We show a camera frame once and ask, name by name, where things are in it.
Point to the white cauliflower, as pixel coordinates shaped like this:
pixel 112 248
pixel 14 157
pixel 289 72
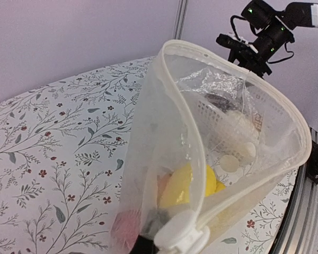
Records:
pixel 241 130

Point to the yellow corn cob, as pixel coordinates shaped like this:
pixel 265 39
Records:
pixel 213 185

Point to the red bell pepper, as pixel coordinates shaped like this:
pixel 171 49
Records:
pixel 125 229

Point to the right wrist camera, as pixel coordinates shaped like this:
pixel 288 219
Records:
pixel 230 41

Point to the yellow lemon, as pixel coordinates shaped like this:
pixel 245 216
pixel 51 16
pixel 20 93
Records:
pixel 177 189

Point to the purple grape bunch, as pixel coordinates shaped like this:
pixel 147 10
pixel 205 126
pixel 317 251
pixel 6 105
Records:
pixel 221 102

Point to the white plastic basket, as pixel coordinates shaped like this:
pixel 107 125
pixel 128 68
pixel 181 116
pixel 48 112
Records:
pixel 263 109

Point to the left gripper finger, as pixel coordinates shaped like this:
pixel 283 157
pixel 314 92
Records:
pixel 144 246

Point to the floral tablecloth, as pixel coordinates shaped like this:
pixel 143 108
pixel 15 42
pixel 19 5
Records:
pixel 62 156

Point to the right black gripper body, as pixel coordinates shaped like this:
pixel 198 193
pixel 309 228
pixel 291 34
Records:
pixel 272 37

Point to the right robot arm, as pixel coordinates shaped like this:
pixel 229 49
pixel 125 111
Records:
pixel 298 14

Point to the clear zip top bag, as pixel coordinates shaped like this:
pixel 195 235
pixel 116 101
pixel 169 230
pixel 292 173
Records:
pixel 164 137

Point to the orange mini pumpkin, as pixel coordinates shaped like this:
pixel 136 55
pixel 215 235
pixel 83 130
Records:
pixel 162 183

